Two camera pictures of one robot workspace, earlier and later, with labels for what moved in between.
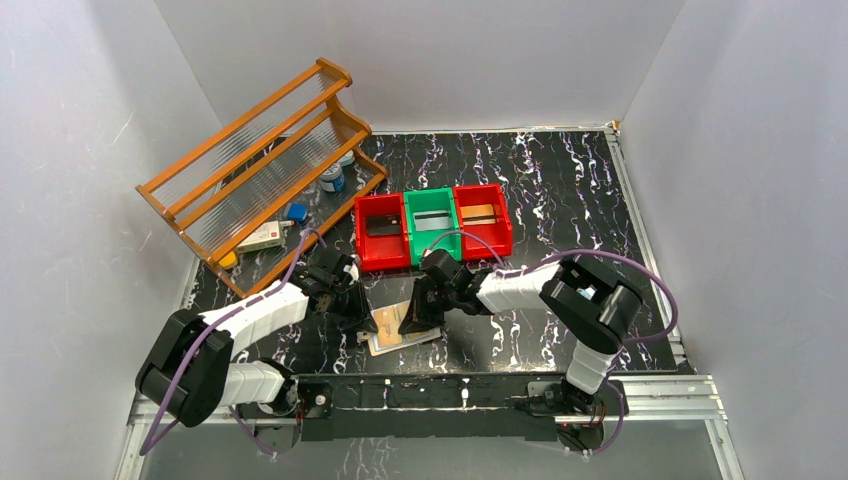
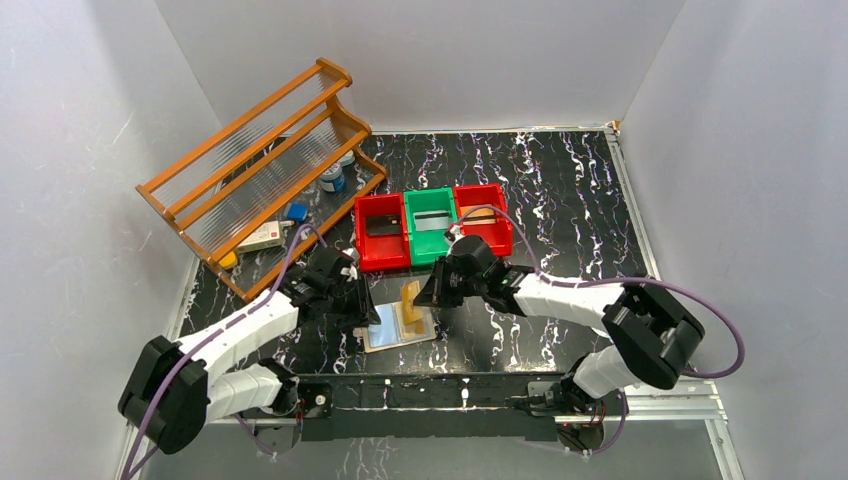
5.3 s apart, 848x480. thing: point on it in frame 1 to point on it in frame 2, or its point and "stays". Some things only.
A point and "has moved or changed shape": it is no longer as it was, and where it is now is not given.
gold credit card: (388, 320) has moved or changed shape
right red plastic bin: (481, 210) stays
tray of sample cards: (387, 337) stays
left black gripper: (348, 301) stays
